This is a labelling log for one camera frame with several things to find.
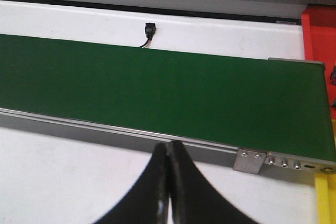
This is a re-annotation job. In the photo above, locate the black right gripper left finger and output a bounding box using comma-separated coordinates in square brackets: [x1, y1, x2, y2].
[96, 143, 169, 223]

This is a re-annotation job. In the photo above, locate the yellow plate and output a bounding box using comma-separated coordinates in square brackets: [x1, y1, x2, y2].
[315, 174, 336, 224]

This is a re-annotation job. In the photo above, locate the black cable connector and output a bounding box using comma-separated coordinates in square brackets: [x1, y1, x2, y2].
[139, 23, 156, 48]

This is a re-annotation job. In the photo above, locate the red plate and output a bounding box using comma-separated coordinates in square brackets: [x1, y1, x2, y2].
[301, 5, 335, 120]

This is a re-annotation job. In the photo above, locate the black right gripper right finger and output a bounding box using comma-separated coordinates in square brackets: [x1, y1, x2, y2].
[167, 141, 256, 223]

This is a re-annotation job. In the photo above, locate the red mushroom push button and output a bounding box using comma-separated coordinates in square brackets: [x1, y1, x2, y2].
[330, 65, 336, 85]

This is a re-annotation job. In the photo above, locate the green conveyor belt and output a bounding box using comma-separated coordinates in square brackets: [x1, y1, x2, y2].
[1, 35, 335, 162]

